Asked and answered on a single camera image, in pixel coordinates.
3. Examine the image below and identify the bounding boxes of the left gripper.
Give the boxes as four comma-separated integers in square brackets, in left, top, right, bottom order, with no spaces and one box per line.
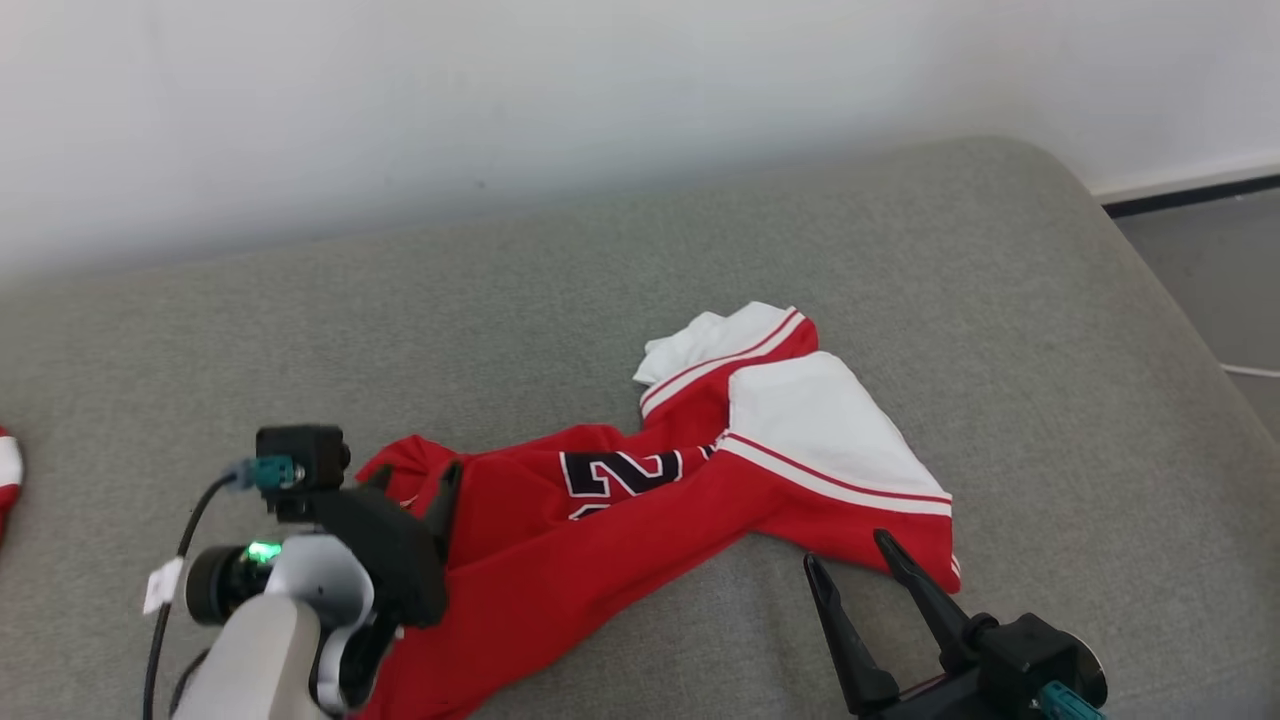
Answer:
[274,459,464,630]

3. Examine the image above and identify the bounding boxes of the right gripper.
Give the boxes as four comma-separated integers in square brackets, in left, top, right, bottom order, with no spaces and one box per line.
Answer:
[804,529,1051,720]

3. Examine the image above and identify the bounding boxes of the red white basketball shorts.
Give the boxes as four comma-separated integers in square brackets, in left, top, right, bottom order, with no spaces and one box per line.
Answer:
[355,301,963,720]

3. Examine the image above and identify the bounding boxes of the grey fabric sofa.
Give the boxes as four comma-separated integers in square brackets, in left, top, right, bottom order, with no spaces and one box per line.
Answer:
[0,136,1280,720]

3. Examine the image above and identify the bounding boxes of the red white garment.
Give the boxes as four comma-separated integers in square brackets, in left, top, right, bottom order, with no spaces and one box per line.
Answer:
[0,428,24,546]

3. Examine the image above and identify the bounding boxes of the black baseboard strip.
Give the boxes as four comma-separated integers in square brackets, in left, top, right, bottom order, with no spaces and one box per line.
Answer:
[1100,174,1280,218]

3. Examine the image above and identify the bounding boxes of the right camera cable teal plug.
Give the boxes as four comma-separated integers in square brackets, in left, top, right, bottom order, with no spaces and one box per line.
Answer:
[1038,680,1107,720]

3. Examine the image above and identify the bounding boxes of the camera cable teal plug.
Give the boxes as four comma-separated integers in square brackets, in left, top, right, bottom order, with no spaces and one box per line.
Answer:
[142,455,303,720]
[1038,680,1107,720]

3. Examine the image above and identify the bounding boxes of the left camera cable teal plug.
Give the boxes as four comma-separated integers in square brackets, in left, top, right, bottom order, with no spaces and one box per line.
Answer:
[142,455,303,720]

